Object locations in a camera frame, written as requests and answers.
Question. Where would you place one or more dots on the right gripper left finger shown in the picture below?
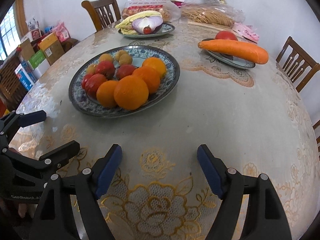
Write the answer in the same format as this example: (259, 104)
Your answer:
(63, 196)

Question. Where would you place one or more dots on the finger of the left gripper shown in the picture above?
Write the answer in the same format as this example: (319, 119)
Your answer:
(12, 122)
(14, 163)

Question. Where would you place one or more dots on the large orange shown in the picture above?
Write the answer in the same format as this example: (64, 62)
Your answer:
(131, 92)

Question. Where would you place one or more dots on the person's left hand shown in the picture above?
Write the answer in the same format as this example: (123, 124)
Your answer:
(10, 207)

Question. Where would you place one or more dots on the wooden side cabinet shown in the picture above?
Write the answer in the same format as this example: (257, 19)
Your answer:
(16, 80)

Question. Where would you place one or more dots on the blue white box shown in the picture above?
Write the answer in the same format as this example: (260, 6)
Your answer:
(25, 75)

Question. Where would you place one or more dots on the green white box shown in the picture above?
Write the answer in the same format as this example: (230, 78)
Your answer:
(37, 59)

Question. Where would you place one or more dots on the large blue patterned plate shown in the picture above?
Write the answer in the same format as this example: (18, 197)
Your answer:
(90, 106)

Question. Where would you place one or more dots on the brown cardboard box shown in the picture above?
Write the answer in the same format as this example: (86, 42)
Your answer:
(52, 48)

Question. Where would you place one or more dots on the small red tomato left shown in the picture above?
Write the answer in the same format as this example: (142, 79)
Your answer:
(85, 79)

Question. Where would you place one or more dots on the red white small box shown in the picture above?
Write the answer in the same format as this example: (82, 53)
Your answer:
(32, 35)

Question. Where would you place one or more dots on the wooden chair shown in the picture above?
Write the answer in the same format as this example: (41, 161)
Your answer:
(316, 131)
(299, 65)
(102, 12)

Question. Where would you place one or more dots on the pink plastic bag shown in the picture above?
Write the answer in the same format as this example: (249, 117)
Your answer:
(61, 32)

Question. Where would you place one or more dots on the red tomato back right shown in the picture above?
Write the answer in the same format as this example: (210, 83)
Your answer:
(125, 70)

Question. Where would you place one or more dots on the floral lace tablecloth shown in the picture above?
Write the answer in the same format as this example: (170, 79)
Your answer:
(253, 120)

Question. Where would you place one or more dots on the wooden chair left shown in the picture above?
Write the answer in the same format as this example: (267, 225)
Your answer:
(102, 12)

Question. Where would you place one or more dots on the plate with vegetables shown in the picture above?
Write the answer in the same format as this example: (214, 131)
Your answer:
(165, 29)

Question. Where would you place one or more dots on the small plate under carrot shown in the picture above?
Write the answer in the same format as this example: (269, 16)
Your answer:
(232, 60)

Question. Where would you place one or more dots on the cherry tomato on onion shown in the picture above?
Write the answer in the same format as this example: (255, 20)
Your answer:
(147, 30)

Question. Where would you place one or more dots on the purple onion half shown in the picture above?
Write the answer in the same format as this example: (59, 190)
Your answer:
(155, 22)

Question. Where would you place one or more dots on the large orange carrot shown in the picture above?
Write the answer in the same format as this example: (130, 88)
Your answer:
(244, 50)

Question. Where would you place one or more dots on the white red snack bag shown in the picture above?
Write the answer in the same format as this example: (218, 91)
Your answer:
(169, 11)

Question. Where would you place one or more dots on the pink package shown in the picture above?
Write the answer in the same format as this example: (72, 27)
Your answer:
(246, 31)

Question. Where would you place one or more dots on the red tomato beside carrot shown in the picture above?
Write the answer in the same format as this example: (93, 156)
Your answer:
(226, 35)

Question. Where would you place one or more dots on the wooden cutting board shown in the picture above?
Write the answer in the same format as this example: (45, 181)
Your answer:
(210, 26)

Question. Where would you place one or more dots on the window with wooden frame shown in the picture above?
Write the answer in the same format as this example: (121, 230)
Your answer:
(13, 28)

